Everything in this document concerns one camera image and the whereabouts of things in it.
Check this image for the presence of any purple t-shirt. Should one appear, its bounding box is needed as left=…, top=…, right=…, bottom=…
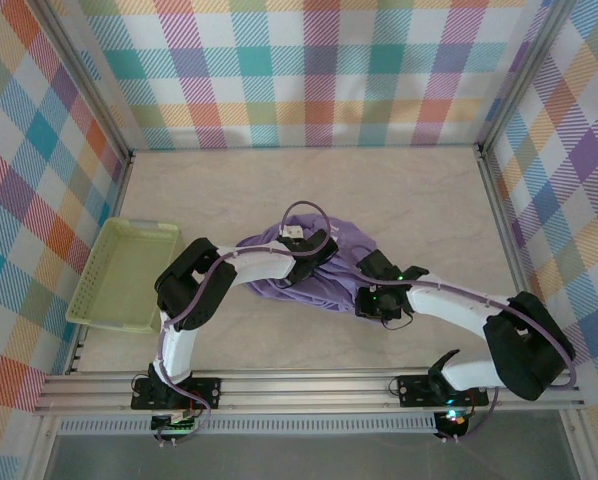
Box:
left=243, top=212, right=380, bottom=314

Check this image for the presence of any green plastic basket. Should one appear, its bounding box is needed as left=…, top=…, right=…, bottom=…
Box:
left=65, top=217, right=186, bottom=335

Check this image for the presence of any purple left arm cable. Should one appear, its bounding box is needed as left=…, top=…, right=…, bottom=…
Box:
left=156, top=199, right=334, bottom=445

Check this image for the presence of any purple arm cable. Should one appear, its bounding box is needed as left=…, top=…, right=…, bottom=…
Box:
left=156, top=199, right=334, bottom=445
left=356, top=269, right=579, bottom=444

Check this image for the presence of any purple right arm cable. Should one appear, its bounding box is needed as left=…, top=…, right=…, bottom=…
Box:
left=356, top=269, right=579, bottom=444

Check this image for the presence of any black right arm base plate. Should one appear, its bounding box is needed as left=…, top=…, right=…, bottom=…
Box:
left=396, top=373, right=490, bottom=407

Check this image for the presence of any aluminium mounting rail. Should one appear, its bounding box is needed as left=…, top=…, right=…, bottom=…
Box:
left=32, top=368, right=586, bottom=416

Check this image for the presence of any grey slotted cable duct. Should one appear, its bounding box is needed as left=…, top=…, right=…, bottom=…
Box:
left=58, top=414, right=439, bottom=437

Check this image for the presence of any aluminium table side rail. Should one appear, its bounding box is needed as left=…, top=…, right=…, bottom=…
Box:
left=64, top=149, right=136, bottom=376
left=476, top=144, right=533, bottom=301

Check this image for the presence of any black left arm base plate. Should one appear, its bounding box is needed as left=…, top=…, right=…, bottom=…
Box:
left=130, top=377, right=224, bottom=412

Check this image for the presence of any aluminium frame leg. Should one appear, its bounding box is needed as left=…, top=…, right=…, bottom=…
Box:
left=561, top=412, right=598, bottom=480
left=26, top=413, right=63, bottom=480

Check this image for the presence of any aluminium frame post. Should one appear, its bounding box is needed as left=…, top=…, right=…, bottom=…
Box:
left=476, top=0, right=580, bottom=156
left=31, top=0, right=136, bottom=169

